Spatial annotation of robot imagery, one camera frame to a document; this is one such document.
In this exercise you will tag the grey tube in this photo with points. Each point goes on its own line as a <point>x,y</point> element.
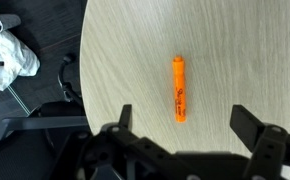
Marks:
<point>8,21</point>

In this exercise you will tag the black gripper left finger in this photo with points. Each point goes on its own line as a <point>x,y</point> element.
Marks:
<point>132,157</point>

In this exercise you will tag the crumpled white cloth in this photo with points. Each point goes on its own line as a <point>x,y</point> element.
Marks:
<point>16,59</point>

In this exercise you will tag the black chair base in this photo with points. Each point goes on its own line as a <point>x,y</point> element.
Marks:
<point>60,114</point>

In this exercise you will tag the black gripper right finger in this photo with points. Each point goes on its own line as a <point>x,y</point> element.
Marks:
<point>267,143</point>

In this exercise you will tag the orange marker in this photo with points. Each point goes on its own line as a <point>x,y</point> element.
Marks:
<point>178,65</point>

